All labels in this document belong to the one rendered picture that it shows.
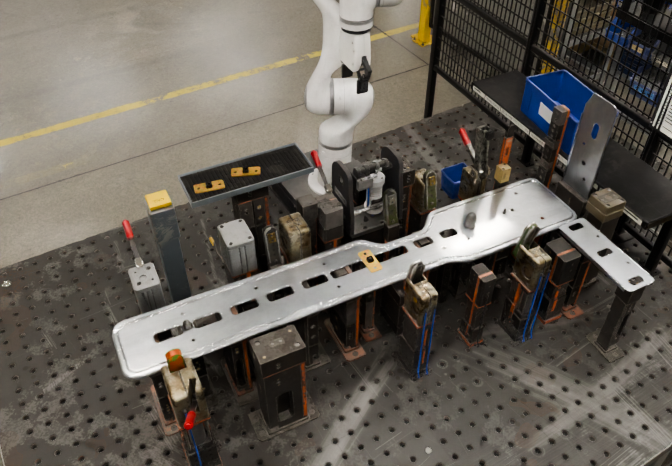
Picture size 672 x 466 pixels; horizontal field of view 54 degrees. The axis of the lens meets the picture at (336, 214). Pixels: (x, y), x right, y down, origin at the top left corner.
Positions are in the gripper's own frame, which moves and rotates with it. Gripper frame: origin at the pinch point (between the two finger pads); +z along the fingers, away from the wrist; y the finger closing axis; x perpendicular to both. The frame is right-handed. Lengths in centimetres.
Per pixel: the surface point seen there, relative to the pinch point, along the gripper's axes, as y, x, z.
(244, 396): 30, -47, 75
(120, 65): -312, -32, 139
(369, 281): 29, -8, 45
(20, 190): -193, -109, 142
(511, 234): 30, 38, 44
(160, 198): -9, -54, 29
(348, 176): 6.1, -4.1, 26.0
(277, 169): -7.7, -20.3, 28.1
